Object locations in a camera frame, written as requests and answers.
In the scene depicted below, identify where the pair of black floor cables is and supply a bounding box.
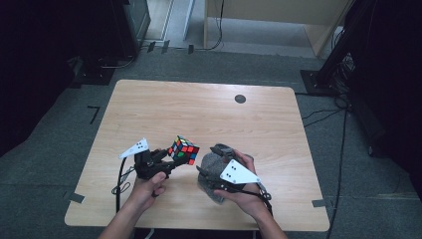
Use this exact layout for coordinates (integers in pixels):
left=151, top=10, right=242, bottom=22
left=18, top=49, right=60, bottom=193
left=302, top=108, right=346, bottom=128

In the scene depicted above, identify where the black metal stand with base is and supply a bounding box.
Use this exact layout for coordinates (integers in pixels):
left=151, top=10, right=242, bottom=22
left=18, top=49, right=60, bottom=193
left=300, top=0, right=367, bottom=98

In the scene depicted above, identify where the left hand-held gripper cable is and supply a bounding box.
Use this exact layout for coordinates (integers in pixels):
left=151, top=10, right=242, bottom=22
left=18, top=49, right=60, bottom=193
left=110, top=156, right=137, bottom=214

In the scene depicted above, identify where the right hand-held gripper cable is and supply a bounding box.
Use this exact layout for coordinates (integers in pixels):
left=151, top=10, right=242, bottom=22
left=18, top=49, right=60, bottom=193
left=232, top=183, right=275, bottom=217

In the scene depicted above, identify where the grey knitted cloth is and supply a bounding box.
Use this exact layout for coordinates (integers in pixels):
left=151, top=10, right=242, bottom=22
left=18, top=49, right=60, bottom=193
left=197, top=142, right=255, bottom=205

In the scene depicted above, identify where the thin black hanging cable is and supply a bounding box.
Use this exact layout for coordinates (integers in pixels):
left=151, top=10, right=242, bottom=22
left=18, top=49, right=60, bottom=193
left=194, top=0, right=226, bottom=52

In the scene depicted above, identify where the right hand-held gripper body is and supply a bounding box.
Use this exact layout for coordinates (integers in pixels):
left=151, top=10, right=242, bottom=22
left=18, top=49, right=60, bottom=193
left=212, top=159, right=263, bottom=194

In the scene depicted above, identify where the person's left hand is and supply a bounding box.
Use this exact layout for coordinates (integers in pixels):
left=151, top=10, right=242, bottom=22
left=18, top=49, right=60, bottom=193
left=126, top=147, right=168, bottom=214

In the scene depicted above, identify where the multicoloured puzzle cube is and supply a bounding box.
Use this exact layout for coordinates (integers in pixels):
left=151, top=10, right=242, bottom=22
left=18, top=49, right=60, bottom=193
left=167, top=134, right=201, bottom=166

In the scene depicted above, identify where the dark curtain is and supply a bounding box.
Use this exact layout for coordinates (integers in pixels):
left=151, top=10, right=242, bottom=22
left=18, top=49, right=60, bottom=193
left=344, top=0, right=422, bottom=200
left=0, top=0, right=125, bottom=158

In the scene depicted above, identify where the black floor base plate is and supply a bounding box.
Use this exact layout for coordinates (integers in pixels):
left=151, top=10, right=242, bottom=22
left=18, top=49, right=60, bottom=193
left=70, top=55, right=116, bottom=87

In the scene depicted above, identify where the person's right hand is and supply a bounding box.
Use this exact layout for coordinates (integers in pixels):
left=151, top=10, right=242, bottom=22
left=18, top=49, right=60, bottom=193
left=213, top=149, right=273, bottom=224

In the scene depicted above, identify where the long black floor cable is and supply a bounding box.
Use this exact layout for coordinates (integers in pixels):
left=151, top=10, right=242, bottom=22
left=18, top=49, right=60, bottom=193
left=325, top=108, right=349, bottom=239

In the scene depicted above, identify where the hand-held gripper cable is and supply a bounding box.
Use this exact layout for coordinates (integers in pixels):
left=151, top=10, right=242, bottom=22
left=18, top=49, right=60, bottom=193
left=110, top=156, right=137, bottom=214
left=232, top=183, right=275, bottom=217

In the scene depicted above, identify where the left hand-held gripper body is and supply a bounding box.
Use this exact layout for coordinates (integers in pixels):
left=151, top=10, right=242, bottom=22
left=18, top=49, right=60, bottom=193
left=118, top=137, right=174, bottom=181

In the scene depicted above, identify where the light wooden cabinet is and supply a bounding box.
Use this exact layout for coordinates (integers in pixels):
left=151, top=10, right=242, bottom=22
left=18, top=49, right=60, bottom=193
left=203, top=0, right=353, bottom=58

